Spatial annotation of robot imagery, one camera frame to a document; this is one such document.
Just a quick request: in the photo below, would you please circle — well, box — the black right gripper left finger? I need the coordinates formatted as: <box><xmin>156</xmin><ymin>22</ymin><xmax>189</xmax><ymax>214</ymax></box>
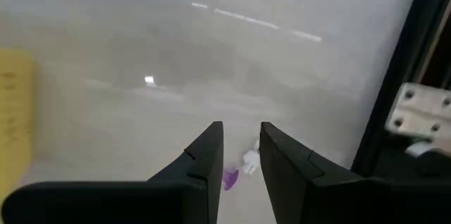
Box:
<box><xmin>1</xmin><ymin>121</ymin><xmax>225</xmax><ymax>224</ymax></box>

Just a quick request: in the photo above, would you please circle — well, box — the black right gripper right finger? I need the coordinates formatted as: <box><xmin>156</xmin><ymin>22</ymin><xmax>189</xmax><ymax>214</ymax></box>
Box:
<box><xmin>260</xmin><ymin>122</ymin><xmax>451</xmax><ymax>224</ymax></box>

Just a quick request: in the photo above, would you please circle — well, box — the purple plastic spinning top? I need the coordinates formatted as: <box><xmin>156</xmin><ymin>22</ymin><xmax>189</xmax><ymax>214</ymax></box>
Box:
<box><xmin>222</xmin><ymin>169</ymin><xmax>240</xmax><ymax>192</ymax></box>

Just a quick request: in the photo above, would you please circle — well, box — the white plastic Halloween figure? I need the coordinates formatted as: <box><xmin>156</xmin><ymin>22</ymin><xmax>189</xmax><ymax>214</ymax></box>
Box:
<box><xmin>242</xmin><ymin>138</ymin><xmax>261</xmax><ymax>175</ymax></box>

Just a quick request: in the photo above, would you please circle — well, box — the yellow plastic basket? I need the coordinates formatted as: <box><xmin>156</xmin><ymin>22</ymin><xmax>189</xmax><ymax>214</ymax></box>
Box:
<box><xmin>0</xmin><ymin>47</ymin><xmax>38</xmax><ymax>204</ymax></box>

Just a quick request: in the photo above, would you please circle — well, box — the silver metal mounting bracket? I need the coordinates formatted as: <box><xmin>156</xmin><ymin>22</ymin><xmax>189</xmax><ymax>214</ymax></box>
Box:
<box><xmin>383</xmin><ymin>82</ymin><xmax>451</xmax><ymax>156</ymax></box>

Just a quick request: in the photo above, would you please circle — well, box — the black aluminium table frame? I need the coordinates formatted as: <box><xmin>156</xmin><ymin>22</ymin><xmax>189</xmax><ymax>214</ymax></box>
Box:
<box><xmin>350</xmin><ymin>0</ymin><xmax>451</xmax><ymax>182</ymax></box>

